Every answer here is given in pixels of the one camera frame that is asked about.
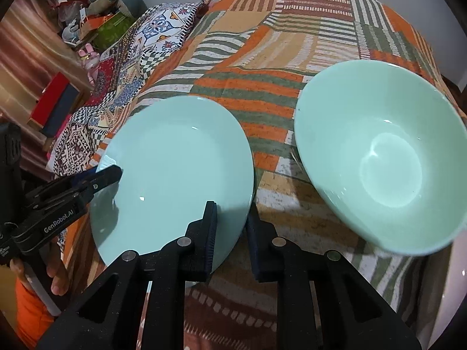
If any red box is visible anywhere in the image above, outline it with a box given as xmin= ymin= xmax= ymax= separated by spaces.
xmin=28 ymin=72 xmax=70 ymax=130

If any orange sleeve forearm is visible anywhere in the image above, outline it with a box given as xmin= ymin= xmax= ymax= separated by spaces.
xmin=15 ymin=279 xmax=54 ymax=349

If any mint green plate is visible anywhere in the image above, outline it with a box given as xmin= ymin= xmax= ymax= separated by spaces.
xmin=89 ymin=96 xmax=254 ymax=267

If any mint green bowl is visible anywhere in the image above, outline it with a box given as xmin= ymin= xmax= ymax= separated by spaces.
xmin=294 ymin=60 xmax=466 ymax=255

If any striped patchwork bedspread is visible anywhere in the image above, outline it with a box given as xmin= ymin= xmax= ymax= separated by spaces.
xmin=57 ymin=0 xmax=467 ymax=350

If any left hand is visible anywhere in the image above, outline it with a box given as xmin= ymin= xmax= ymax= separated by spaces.
xmin=10 ymin=237 xmax=70 ymax=295

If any pink toy figure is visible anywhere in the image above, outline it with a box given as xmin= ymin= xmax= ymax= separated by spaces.
xmin=78 ymin=43 xmax=100 ymax=86

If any patterned pillow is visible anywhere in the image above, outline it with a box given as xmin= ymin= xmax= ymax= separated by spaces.
xmin=48 ymin=0 xmax=214 ymax=177

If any green box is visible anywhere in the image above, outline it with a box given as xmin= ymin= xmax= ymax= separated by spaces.
xmin=92 ymin=13 xmax=135 ymax=52

